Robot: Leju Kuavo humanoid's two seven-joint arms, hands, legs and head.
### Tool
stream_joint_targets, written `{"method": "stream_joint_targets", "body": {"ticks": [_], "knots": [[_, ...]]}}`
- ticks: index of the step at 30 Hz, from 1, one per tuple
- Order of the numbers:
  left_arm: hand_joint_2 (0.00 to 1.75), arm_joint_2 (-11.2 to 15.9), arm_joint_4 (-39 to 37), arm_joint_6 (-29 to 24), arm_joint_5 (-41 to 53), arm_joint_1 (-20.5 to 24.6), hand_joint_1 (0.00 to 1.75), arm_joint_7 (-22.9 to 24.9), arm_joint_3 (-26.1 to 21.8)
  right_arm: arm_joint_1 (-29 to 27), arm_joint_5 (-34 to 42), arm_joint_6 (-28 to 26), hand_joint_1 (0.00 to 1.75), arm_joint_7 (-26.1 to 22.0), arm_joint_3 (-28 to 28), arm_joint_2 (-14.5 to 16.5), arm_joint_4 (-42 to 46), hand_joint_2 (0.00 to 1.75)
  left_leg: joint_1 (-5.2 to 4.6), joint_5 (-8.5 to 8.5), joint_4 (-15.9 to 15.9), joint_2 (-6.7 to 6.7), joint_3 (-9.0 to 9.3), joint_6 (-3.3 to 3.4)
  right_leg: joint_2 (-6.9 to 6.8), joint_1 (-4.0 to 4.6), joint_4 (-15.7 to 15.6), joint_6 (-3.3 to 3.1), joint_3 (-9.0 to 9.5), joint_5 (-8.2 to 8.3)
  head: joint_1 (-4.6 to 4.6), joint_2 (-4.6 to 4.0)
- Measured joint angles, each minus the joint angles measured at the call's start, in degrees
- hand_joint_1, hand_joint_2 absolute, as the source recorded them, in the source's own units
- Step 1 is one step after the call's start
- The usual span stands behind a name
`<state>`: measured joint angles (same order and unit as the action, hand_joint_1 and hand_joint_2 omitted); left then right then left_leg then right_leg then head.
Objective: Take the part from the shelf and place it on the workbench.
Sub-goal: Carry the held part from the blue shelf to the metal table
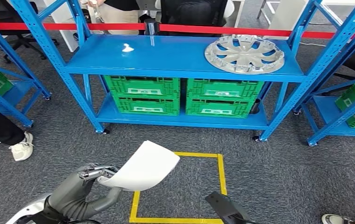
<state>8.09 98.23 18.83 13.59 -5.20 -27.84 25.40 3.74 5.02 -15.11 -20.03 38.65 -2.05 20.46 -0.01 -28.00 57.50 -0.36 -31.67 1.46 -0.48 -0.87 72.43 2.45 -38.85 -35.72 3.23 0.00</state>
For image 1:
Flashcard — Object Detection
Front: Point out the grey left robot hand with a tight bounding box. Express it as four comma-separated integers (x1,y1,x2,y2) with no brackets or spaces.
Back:
48,164,123,221

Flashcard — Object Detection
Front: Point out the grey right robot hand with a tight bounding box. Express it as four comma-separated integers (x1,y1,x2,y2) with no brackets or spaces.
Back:
205,191,252,224

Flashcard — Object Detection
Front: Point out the white curved plastic part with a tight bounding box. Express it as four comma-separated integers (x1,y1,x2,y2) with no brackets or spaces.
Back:
98,140,181,192

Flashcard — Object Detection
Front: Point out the blue metal shelf rack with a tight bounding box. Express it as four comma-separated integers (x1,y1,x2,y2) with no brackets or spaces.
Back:
8,0,355,143
301,43,355,147
0,9,53,128

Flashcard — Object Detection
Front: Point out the yellow floor tape square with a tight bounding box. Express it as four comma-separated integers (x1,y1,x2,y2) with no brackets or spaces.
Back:
129,151,227,224

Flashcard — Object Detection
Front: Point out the black cylinder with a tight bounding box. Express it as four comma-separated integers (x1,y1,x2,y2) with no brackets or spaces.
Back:
249,98,261,114

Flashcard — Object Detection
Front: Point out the silver wheel hubcap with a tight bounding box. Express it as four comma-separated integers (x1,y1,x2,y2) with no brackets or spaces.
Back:
204,35,285,75

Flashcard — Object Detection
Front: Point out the white desk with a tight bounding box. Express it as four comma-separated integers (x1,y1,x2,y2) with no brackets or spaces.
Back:
259,0,355,32
44,0,85,53

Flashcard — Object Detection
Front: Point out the red barrier belt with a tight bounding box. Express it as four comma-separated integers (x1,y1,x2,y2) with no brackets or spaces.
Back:
0,22,355,41

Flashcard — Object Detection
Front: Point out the black mesh office chair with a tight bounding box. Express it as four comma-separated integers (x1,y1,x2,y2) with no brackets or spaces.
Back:
160,0,227,37

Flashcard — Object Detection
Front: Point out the black barrier post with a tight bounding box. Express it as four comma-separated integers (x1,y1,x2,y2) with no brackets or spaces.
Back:
144,18,160,36

